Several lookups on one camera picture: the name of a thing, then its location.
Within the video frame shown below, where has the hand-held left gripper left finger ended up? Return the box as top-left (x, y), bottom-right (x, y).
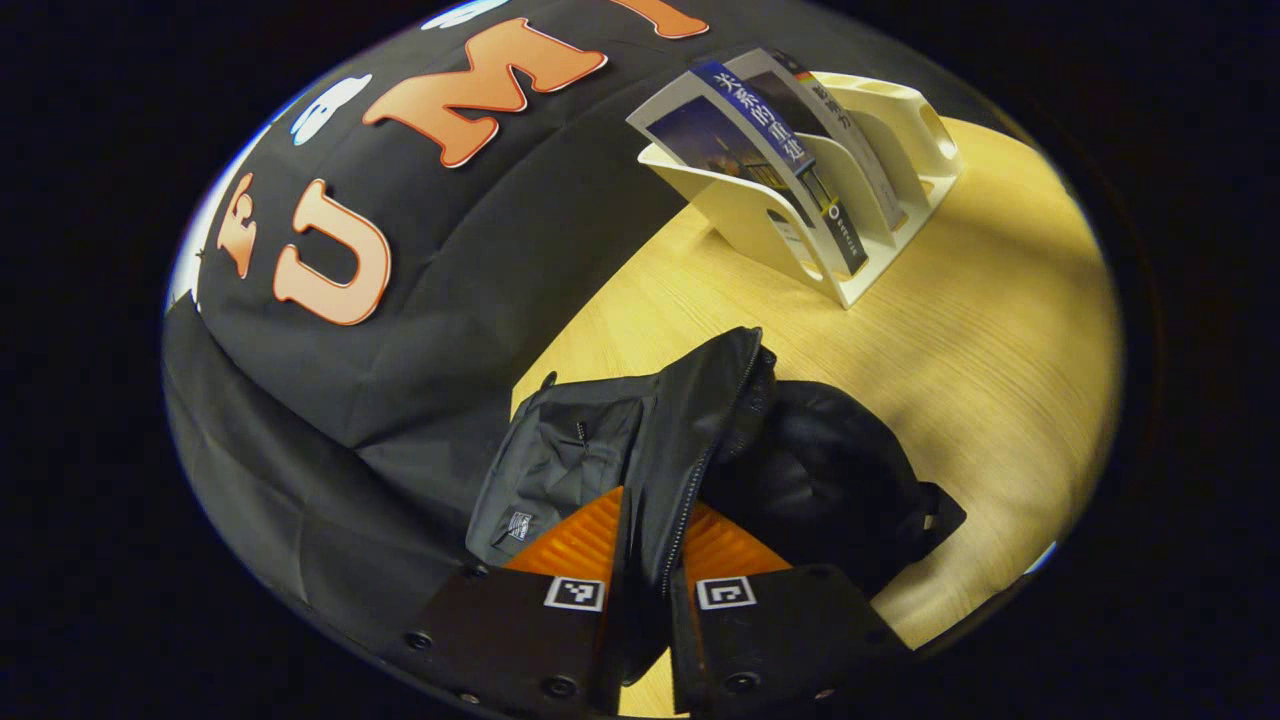
top-left (400, 485), bottom-right (633, 719)

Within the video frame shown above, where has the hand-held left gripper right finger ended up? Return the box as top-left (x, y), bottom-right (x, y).
top-left (668, 502), bottom-right (913, 717)

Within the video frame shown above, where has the black schoolbag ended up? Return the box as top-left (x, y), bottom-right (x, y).
top-left (465, 326), bottom-right (969, 686)

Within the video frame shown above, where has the white plastic bookshelf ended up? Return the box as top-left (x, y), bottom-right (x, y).
top-left (638, 70), bottom-right (963, 311)

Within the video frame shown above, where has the blue cover book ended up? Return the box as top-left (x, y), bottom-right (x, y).
top-left (626, 60), bottom-right (869, 278)

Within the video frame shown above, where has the white grey book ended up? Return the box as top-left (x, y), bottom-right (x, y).
top-left (725, 47), bottom-right (906, 233)

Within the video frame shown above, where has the dark grey side curtain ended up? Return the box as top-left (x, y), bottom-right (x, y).
top-left (162, 295), bottom-right (521, 641)

